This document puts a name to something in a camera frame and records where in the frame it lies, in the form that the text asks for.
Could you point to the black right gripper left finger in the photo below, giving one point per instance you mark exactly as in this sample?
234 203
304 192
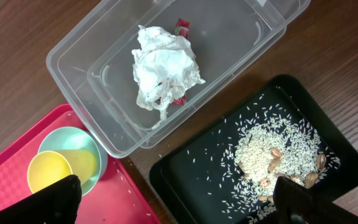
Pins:
56 204

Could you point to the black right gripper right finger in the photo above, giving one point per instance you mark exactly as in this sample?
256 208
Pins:
296 204

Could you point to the yellow plastic cup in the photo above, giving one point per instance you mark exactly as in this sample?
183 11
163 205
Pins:
48 167

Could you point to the small green saucer plate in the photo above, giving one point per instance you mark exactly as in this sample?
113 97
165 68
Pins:
75 138

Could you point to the white paper napkin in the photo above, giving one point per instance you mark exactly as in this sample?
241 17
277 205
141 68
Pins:
164 68

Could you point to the clear plastic waste bin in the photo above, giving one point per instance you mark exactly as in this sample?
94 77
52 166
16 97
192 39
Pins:
92 64

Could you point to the red plastic serving tray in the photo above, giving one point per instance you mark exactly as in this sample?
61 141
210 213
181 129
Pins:
114 199

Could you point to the pile of rice leftovers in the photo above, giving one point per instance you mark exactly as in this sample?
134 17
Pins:
229 173

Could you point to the black rectangular tray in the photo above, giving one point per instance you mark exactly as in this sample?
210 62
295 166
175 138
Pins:
289 89

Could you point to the red snack wrapper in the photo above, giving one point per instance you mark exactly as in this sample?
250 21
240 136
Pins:
182 28

